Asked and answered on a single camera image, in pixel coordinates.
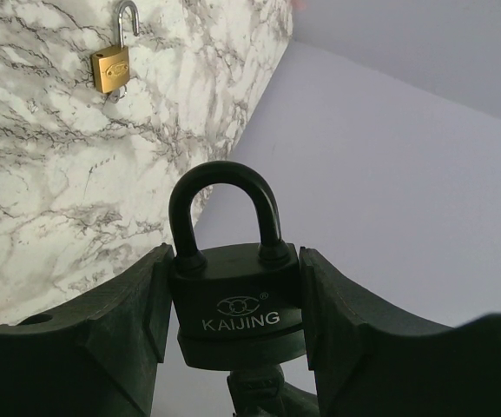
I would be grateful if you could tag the brass padlock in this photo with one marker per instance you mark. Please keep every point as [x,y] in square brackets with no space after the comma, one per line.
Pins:
[110,66]

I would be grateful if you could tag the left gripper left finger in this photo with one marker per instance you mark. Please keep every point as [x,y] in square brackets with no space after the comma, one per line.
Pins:
[96,355]

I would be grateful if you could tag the black head key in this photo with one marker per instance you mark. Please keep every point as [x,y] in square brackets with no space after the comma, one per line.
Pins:
[257,392]

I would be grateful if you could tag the black padlock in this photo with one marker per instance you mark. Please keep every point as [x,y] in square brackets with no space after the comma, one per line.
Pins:
[238,306]

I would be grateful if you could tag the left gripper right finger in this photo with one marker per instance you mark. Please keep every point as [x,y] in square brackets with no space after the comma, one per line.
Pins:
[372,358]

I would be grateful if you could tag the small silver key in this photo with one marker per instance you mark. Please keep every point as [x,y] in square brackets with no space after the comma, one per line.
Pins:
[117,95]

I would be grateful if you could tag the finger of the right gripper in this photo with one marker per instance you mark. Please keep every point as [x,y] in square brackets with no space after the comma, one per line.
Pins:
[295,402]

